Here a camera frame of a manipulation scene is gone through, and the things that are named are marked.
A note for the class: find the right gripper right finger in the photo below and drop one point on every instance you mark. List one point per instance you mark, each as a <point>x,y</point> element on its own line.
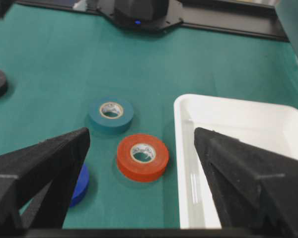
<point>249,185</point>

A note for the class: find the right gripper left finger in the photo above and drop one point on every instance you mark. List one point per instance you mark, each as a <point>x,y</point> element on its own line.
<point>37,182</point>

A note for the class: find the black robot base far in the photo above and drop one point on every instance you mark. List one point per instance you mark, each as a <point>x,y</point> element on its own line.
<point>230,16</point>

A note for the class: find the blue tape roll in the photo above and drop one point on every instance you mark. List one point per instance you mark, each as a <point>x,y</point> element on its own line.
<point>81,186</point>

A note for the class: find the white plastic tray case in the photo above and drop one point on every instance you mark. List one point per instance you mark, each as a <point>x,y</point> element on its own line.
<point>267,126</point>

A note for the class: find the teal tape roll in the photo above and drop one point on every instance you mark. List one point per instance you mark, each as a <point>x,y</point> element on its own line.
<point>111,115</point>

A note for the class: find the red tape roll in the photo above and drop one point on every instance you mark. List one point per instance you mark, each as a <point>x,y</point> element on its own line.
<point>142,157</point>

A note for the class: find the green table cloth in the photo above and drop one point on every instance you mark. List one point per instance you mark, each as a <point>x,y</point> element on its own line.
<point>57,63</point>

